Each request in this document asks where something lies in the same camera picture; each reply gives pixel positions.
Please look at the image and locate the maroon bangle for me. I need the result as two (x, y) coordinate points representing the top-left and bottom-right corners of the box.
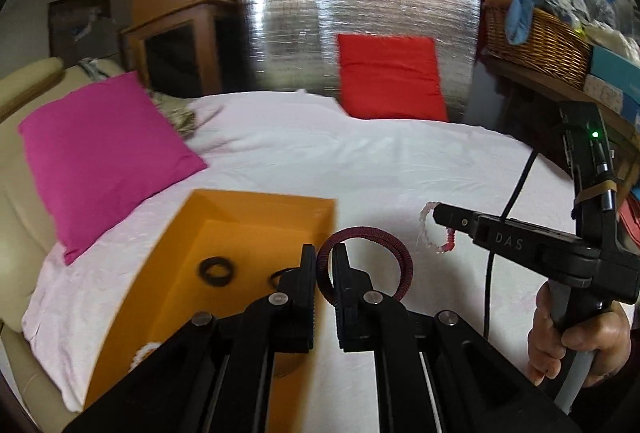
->
(316, 226), (413, 305)

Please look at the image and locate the dark fuzzy scrunchie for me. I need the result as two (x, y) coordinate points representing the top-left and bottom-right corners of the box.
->
(198, 257), (235, 287)

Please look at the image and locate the clear pink bead bracelet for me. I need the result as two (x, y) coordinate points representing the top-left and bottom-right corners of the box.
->
(416, 200), (458, 255)

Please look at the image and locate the right hand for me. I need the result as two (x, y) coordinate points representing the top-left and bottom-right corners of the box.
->
(526, 283), (632, 387)

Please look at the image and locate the orange open box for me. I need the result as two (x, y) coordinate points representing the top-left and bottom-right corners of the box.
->
(85, 190), (336, 405)

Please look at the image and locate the teal box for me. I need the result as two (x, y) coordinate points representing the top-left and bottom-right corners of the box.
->
(582, 46), (640, 129)

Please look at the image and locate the wicker basket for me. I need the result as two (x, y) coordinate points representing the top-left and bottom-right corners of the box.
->
(485, 6), (592, 90)

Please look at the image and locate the patterned grey cloth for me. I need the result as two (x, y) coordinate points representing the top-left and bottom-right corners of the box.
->
(145, 89), (224, 141)

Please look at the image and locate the red pillow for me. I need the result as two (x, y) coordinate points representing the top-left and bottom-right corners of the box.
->
(337, 34), (448, 122)

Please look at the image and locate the magenta pillow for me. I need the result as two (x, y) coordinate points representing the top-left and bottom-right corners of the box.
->
(18, 72), (207, 264)

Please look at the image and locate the beige sofa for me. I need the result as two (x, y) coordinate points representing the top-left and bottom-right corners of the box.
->
(1, 58), (122, 432)

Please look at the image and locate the blue cloth in basket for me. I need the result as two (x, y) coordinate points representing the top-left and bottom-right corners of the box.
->
(504, 0), (555, 45)

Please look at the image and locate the wooden cabinet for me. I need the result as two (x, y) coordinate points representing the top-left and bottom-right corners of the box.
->
(119, 0), (241, 96)

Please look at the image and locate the silver foil insulation panel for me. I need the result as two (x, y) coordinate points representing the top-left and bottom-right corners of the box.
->
(241, 0), (480, 122)

